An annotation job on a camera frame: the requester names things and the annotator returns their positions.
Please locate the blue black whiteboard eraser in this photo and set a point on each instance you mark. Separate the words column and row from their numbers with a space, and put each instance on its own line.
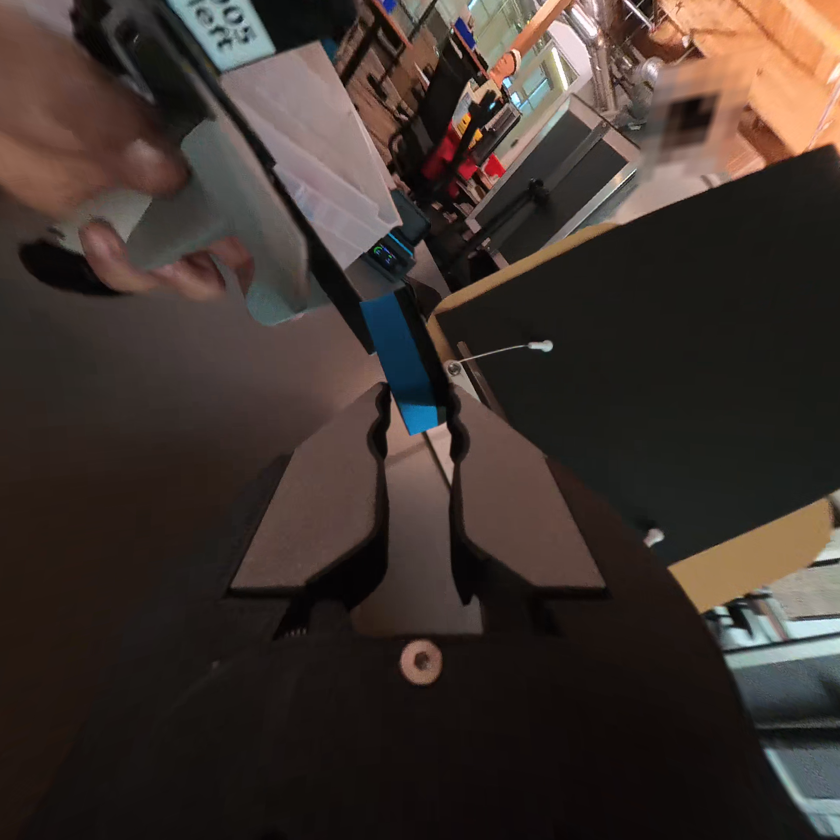
column 400, row 361

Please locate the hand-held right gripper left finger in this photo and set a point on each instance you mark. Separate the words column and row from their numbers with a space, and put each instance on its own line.
column 308, row 518

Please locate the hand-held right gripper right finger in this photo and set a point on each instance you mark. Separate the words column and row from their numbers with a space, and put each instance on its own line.
column 525, row 518

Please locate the black wood-edged display panel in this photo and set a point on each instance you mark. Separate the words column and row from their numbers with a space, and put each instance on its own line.
column 656, row 361

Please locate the clear plastic bin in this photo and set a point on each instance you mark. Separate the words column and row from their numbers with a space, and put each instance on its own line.
column 315, row 151

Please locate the grey cabinet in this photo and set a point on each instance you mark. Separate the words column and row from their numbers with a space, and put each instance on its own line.
column 564, row 164

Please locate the silver air duct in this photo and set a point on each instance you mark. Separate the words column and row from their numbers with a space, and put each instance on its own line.
column 610, row 52

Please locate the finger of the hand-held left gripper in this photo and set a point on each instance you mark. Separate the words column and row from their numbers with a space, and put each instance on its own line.
column 423, row 298
column 262, row 262

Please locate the red storage bins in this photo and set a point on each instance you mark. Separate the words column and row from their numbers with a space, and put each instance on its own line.
column 439, row 164

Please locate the black charger with display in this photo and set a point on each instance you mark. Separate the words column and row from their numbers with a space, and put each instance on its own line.
column 410, row 226

